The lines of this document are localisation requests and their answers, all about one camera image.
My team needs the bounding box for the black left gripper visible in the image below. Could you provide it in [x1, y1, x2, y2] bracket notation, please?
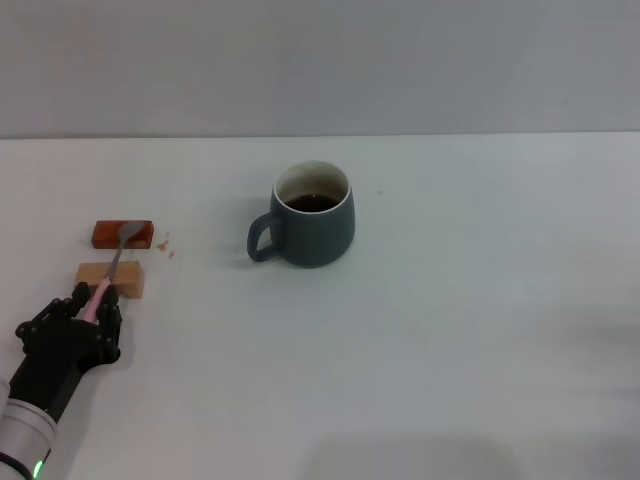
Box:
[7, 282, 124, 422]

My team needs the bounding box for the pink handled metal spoon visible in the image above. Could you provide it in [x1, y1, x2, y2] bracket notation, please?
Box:
[82, 220, 144, 321]

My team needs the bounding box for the grey ceramic cup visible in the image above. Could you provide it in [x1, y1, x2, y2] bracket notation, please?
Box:
[247, 160, 357, 269]

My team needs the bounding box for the reddish brown wooden block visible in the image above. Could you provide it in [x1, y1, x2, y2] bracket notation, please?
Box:
[92, 218, 154, 250]

